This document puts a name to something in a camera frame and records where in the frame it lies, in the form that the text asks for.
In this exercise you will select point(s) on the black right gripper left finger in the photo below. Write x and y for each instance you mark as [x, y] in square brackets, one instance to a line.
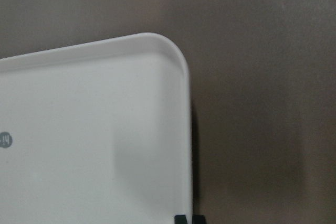
[180, 219]

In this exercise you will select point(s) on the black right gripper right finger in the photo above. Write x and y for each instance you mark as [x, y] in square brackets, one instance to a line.
[198, 219]

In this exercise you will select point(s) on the cream rectangular tray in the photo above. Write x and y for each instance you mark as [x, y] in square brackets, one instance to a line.
[97, 133]

